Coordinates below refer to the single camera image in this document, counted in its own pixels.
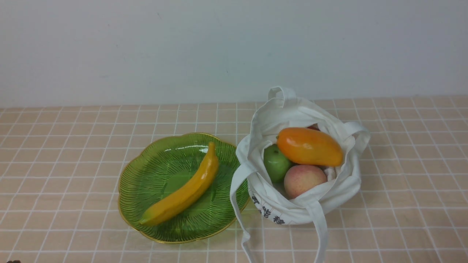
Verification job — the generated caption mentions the orange mango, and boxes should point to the orange mango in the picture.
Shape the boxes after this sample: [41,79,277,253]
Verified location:
[276,127,344,167]

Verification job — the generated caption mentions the yellow banana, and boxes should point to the yellow banana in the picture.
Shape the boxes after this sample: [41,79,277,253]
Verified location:
[139,142,219,226]

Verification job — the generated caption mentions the white cloth bag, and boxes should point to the white cloth bag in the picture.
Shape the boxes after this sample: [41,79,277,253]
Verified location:
[230,86,370,263]

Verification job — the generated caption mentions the green apple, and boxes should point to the green apple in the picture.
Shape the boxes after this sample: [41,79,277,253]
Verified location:
[263,144,294,184]

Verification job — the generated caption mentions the pink peach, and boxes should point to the pink peach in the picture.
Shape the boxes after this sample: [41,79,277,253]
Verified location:
[283,165,328,199]

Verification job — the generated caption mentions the green glass plate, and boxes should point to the green glass plate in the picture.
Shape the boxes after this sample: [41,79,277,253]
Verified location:
[118,133,239,244]

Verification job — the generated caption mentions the red apple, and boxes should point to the red apple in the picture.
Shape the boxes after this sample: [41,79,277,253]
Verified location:
[307,124,321,131]

